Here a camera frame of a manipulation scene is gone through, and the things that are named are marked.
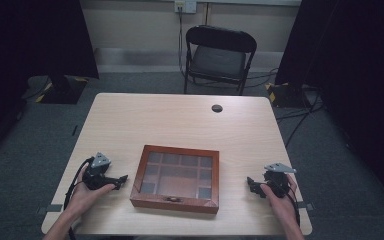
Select black stand base with tape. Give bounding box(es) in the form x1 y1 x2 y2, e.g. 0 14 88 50
265 81 313 109
35 75 90 105

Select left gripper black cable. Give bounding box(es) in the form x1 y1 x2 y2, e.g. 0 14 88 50
63 156 95 240

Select person's left hand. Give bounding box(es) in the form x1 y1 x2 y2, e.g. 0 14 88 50
67 166 117 217

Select white wall socket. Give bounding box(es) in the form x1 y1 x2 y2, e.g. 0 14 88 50
174 0 198 14

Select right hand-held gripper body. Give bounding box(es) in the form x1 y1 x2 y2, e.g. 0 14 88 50
260 162 298 199

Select person's right hand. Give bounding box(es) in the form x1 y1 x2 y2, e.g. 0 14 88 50
259 173 300 224

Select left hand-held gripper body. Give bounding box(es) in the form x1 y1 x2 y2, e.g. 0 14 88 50
82 152 121 191

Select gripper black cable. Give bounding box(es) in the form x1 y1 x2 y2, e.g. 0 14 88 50
269 182 302 228
63 156 95 240

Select black floor cables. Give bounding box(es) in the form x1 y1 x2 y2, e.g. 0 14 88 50
275 87 326 149

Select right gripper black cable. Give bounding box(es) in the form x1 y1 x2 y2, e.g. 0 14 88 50
269 182 302 228

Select black folding chair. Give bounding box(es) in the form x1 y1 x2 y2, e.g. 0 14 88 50
183 25 258 96

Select black wall cable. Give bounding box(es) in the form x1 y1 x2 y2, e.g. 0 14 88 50
177 6 186 76

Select wooden box with glass lid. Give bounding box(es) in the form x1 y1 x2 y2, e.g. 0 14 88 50
129 144 221 215

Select black curtain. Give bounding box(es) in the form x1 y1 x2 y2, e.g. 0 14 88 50
274 0 384 214
0 0 100 168

